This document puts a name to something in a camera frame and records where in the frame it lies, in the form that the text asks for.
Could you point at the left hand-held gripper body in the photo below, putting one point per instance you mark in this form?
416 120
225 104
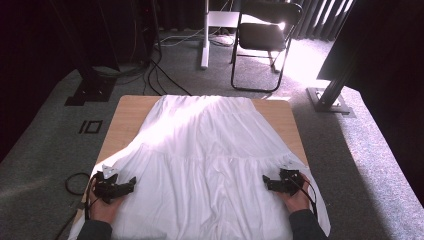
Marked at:
106 188

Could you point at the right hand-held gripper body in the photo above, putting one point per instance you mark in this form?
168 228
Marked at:
288 181

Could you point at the white skirt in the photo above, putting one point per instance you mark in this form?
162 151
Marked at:
206 166

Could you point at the person's right hand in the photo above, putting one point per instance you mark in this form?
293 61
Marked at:
298 201

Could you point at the person's left hand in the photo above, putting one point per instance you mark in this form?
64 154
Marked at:
101 211

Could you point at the metal stand with grey base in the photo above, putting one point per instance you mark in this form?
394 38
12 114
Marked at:
330 100

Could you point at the black stand with flat base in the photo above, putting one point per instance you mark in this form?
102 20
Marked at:
91 90

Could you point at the black folding chair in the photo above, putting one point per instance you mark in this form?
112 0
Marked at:
261 36

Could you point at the white desk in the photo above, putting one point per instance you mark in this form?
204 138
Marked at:
205 43

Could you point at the black board panel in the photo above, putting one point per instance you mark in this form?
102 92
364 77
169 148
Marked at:
346 40

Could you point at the grey curtain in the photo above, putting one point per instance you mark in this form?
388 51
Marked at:
316 20

